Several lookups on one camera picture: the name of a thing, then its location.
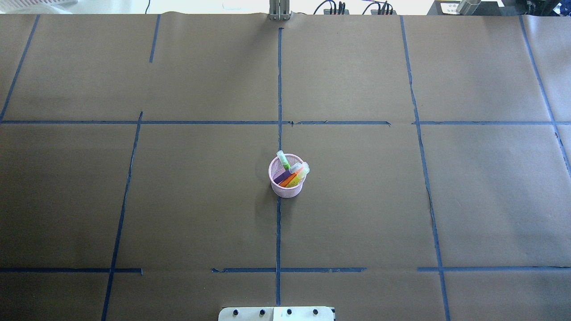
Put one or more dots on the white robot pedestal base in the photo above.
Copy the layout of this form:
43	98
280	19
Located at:
278	313

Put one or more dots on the pink mesh pen holder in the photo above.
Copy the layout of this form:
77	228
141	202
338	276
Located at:
275	169

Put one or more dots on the small metal cup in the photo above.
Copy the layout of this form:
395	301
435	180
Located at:
467	7

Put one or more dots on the aluminium frame post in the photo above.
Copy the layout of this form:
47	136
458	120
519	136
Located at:
279	10

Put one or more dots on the green highlighter pen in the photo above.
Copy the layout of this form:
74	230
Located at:
283	160

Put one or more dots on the orange highlighter pen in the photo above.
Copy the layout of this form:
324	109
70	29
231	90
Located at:
295	175

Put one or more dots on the purple highlighter pen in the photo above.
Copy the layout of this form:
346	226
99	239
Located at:
287	173

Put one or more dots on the black box on bench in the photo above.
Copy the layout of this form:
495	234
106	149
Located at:
447	8

